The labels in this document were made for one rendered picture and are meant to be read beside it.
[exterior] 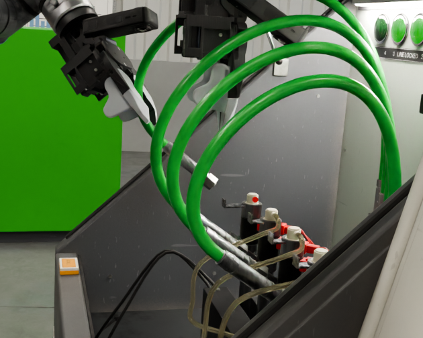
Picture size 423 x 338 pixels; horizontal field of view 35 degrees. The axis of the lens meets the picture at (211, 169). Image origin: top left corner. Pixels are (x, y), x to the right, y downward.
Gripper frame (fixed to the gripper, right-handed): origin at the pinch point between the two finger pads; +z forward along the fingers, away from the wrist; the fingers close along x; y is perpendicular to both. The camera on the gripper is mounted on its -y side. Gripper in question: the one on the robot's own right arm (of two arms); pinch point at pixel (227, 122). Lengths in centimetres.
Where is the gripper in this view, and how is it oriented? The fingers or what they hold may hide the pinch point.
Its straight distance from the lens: 90.5
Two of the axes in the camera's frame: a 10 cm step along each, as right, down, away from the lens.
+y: -9.7, -0.1, -2.5
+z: -0.6, 9.8, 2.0
